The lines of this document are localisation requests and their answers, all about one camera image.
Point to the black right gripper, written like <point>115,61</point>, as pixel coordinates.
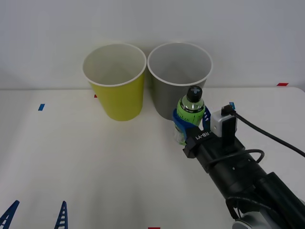
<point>202,145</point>

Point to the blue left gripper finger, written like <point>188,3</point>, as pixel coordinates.
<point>8,215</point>
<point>62,217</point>

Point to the green bottle with black cap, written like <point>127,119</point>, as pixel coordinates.
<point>190,111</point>

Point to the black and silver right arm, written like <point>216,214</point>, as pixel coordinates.
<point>240,181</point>

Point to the grey plastic bin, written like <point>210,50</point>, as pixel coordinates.
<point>164,97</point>

